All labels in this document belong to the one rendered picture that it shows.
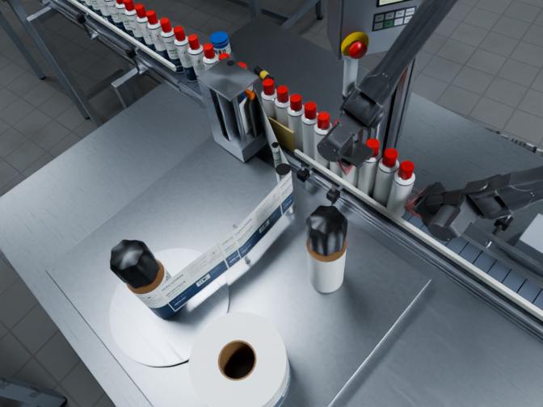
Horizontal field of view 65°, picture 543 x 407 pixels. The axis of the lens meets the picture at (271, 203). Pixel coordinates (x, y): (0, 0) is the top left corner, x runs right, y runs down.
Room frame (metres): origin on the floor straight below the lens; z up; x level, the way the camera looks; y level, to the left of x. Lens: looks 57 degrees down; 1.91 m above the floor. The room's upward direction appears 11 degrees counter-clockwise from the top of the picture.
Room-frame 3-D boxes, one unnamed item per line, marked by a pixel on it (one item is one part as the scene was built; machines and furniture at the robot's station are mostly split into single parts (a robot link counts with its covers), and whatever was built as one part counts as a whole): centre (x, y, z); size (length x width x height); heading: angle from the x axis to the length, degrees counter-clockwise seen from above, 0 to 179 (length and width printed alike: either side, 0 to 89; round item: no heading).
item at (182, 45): (1.28, 0.20, 0.98); 0.05 x 0.05 x 0.20
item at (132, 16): (1.51, 0.37, 0.98); 0.05 x 0.05 x 0.20
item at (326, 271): (0.42, -0.10, 1.03); 0.09 x 0.09 x 0.30
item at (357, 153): (0.64, -0.21, 1.12); 0.10 x 0.07 x 0.07; 38
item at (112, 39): (1.77, 0.57, 0.47); 1.17 x 0.36 x 0.95; 37
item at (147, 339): (0.43, 0.30, 0.89); 0.31 x 0.31 x 0.01
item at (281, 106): (0.91, -0.09, 0.98); 0.05 x 0.05 x 0.20
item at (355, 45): (0.72, -0.23, 1.32); 0.04 x 0.03 x 0.04; 92
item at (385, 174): (0.62, -0.31, 0.98); 0.05 x 0.05 x 0.20
